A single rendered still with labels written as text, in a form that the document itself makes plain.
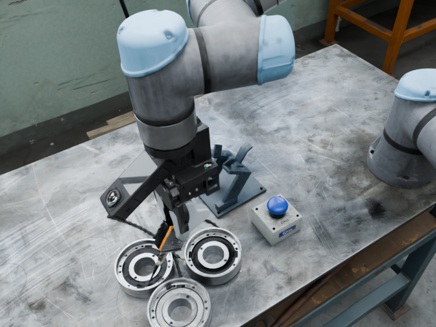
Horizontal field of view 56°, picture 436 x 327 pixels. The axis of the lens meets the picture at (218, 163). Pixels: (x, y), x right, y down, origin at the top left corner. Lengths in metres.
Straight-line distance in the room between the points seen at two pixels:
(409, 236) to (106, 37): 1.71
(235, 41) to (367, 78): 0.84
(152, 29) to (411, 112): 0.56
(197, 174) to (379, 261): 0.68
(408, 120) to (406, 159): 0.10
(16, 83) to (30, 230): 1.41
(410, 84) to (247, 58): 0.45
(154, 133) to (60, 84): 1.84
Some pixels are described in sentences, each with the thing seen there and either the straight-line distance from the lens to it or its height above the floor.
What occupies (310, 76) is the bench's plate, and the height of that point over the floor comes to 0.80.
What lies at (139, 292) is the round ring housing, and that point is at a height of 0.83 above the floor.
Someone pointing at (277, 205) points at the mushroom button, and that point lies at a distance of 0.78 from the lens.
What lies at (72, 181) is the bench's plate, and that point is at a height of 0.80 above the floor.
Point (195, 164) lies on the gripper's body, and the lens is 0.58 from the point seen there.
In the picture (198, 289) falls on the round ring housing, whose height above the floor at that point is 0.83.
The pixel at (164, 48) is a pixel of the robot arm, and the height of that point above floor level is 1.27.
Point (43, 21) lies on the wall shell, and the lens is 2.17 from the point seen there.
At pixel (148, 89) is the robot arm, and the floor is 1.23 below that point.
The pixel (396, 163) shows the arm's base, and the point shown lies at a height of 0.85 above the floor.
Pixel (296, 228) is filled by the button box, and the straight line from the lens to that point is 0.82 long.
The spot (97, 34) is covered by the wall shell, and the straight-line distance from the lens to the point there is 2.26.
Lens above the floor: 1.48
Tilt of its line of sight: 45 degrees down
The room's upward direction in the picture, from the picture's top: 4 degrees counter-clockwise
